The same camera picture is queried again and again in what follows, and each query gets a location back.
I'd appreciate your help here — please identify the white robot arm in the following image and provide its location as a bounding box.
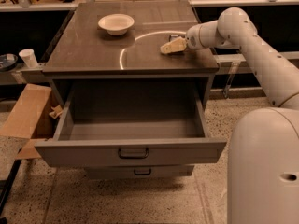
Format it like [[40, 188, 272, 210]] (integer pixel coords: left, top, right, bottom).
[[160, 7, 299, 224]]

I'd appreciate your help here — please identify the white paper cup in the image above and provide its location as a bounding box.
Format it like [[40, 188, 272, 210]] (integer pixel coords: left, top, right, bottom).
[[19, 49, 38, 68]]

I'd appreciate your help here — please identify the dark round dish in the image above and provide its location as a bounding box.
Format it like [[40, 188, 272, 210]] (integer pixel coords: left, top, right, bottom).
[[0, 54, 18, 72]]

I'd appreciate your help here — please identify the black lower drawer handle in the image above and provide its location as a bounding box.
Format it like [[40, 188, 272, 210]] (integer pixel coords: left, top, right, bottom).
[[134, 168, 151, 176]]

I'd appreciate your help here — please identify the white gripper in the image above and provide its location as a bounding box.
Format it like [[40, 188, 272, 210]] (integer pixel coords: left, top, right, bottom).
[[160, 24, 203, 54]]

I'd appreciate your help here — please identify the open grey top drawer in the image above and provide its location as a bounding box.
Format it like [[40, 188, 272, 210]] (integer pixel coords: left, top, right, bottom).
[[36, 80, 226, 168]]

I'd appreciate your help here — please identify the grey drawer cabinet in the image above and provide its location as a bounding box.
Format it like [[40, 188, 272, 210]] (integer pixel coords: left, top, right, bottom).
[[43, 0, 219, 105]]

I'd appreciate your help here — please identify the black top drawer handle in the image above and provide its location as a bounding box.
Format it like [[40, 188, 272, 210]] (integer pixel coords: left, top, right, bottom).
[[118, 148, 149, 160]]

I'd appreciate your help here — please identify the white bowl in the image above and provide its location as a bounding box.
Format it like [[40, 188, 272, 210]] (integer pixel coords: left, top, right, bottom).
[[98, 14, 135, 36]]

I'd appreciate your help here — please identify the black drawer handle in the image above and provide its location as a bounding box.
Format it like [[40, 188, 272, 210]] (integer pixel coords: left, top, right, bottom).
[[118, 148, 149, 160], [134, 168, 151, 176]]

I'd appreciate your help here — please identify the grey lower drawer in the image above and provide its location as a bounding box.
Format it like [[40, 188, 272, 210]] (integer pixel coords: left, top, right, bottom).
[[85, 165, 194, 179]]

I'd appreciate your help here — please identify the cardboard box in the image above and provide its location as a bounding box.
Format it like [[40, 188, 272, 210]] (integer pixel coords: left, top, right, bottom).
[[0, 84, 62, 160]]

